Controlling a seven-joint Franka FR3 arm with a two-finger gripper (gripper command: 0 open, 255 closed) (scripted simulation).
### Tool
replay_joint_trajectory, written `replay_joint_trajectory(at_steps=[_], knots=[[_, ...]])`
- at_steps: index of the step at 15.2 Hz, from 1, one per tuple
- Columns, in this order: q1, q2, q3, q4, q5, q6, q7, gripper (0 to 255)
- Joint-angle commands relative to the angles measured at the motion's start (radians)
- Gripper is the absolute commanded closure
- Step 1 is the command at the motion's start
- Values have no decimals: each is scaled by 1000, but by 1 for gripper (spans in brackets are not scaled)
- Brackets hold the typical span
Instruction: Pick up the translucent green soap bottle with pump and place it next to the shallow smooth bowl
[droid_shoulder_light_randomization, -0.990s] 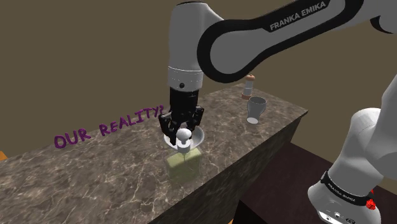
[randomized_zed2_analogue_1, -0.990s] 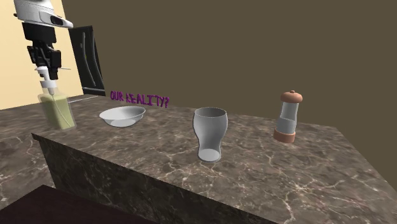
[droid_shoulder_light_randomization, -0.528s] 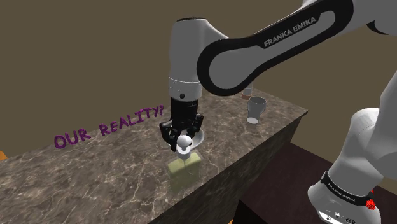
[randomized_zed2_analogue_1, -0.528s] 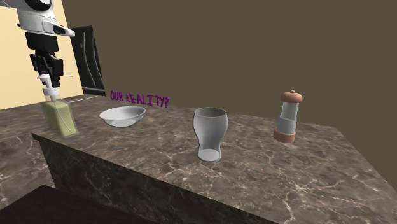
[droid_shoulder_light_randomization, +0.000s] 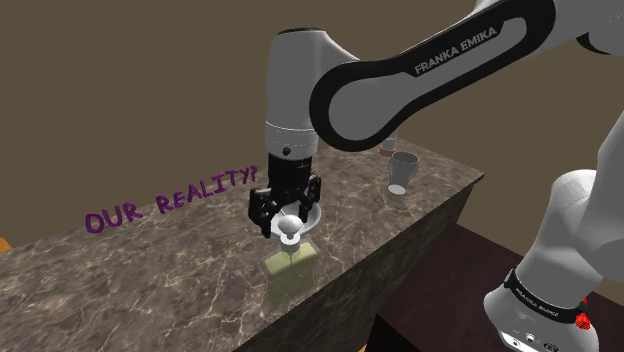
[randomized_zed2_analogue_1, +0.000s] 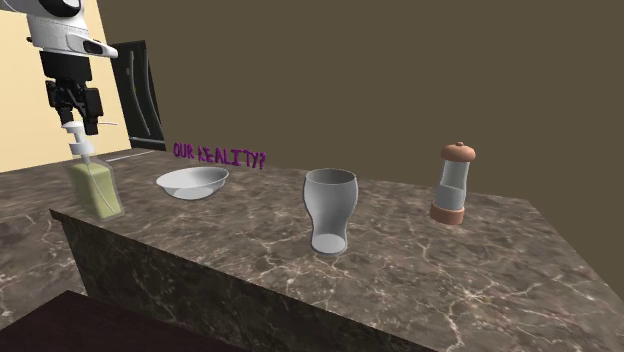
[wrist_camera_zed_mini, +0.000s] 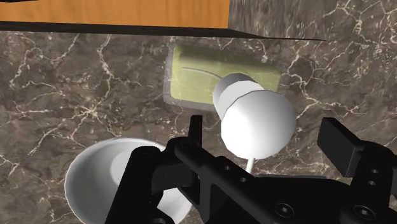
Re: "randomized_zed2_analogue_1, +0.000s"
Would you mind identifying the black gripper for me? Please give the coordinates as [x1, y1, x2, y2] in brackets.
[39, 50, 105, 137]

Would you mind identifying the black door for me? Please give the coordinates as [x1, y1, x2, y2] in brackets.
[108, 39, 167, 153]

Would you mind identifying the clear soap dispenser green liquid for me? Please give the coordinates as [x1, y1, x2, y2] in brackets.
[61, 120, 126, 222]

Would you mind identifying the white bowl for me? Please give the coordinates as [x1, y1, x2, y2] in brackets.
[155, 166, 231, 201]

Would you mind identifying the purple letter sign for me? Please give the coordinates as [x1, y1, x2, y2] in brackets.
[172, 141, 268, 171]

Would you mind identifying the grey drinking glass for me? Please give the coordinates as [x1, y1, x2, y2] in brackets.
[302, 167, 360, 256]

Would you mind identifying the grey pepper mill brown cap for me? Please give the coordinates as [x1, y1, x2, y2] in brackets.
[428, 141, 477, 227]

